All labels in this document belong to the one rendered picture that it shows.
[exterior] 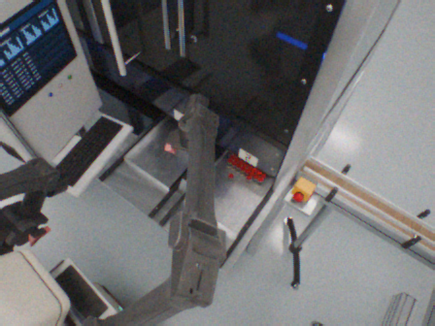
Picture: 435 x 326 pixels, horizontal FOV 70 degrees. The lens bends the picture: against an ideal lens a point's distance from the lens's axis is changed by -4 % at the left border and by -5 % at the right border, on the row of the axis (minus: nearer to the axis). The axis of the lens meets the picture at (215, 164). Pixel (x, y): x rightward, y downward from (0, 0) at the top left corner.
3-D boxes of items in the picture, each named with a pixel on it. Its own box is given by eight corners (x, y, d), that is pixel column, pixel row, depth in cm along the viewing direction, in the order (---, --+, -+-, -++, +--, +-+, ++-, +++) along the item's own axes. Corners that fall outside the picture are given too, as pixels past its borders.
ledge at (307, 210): (297, 178, 145) (298, 176, 143) (322, 193, 141) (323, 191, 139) (283, 201, 138) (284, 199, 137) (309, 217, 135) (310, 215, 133)
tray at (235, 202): (229, 147, 149) (230, 144, 147) (278, 177, 142) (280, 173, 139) (184, 202, 134) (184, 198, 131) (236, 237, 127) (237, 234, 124)
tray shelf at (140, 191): (165, 112, 162) (165, 110, 160) (286, 185, 143) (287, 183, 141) (95, 179, 141) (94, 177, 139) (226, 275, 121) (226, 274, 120)
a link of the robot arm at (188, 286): (181, 289, 49) (230, 304, 53) (184, 217, 58) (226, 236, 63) (74, 354, 72) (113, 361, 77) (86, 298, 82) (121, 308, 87)
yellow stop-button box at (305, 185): (298, 180, 133) (302, 172, 126) (313, 190, 131) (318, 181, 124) (289, 194, 129) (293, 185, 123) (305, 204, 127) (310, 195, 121)
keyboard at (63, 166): (102, 116, 166) (101, 114, 164) (123, 126, 163) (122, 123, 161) (50, 175, 147) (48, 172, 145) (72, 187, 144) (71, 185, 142)
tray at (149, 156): (173, 114, 159) (172, 110, 156) (216, 140, 152) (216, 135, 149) (124, 160, 144) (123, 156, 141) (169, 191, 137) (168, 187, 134)
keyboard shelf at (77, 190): (92, 110, 172) (91, 107, 169) (134, 129, 166) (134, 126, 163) (34, 174, 150) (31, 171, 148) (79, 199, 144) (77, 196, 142)
